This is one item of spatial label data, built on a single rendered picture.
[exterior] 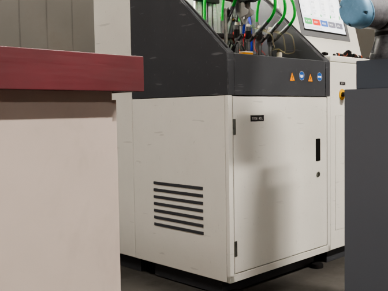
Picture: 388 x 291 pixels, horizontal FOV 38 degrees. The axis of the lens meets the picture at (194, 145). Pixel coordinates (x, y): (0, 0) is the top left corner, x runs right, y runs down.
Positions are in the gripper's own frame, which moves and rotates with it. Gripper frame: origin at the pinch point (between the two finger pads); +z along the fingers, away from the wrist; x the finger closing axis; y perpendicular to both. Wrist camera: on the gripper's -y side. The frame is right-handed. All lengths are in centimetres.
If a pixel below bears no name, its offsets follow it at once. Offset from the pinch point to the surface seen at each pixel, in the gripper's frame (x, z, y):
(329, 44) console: 73, 5, -2
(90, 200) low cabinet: -134, 56, 78
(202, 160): -35, 59, 9
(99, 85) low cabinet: -134, 34, 82
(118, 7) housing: -35, -8, -43
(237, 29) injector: -0.9, 3.1, -2.3
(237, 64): -29.4, 21.7, 22.7
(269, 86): -10.1, 29.7, 22.7
